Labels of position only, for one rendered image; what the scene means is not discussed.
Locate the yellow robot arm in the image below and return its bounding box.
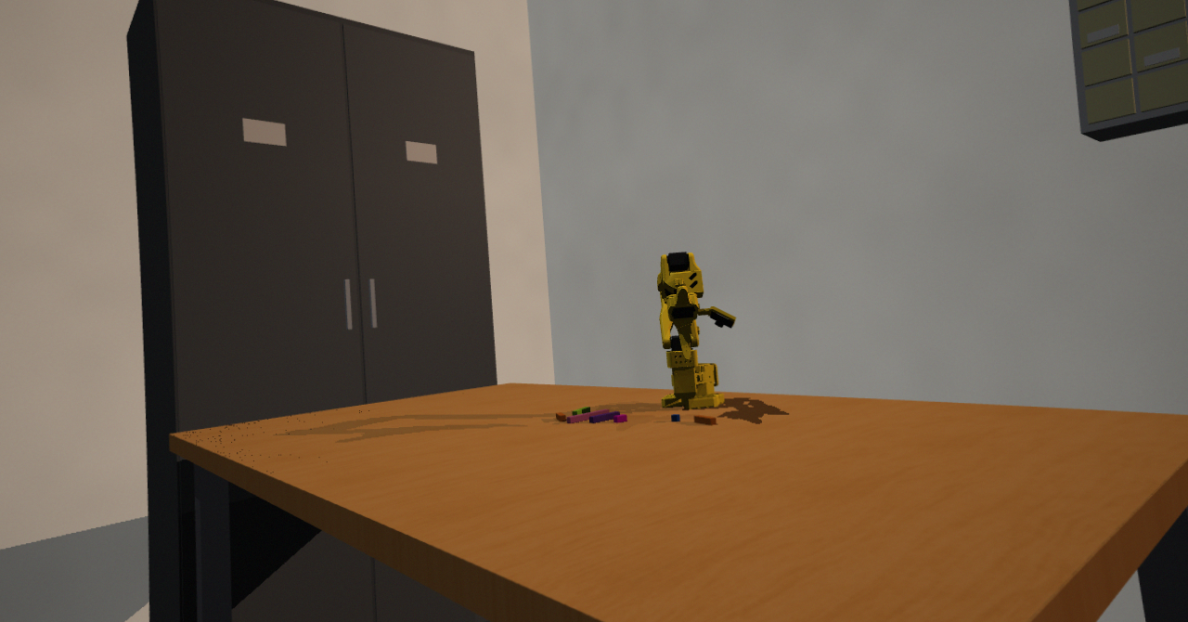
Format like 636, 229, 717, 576
657, 252, 725, 410

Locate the pink rod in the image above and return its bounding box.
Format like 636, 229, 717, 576
565, 410, 609, 423

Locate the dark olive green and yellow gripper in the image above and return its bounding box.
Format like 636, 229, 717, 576
665, 286, 737, 360

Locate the purple rod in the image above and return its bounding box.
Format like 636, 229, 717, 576
589, 411, 620, 423

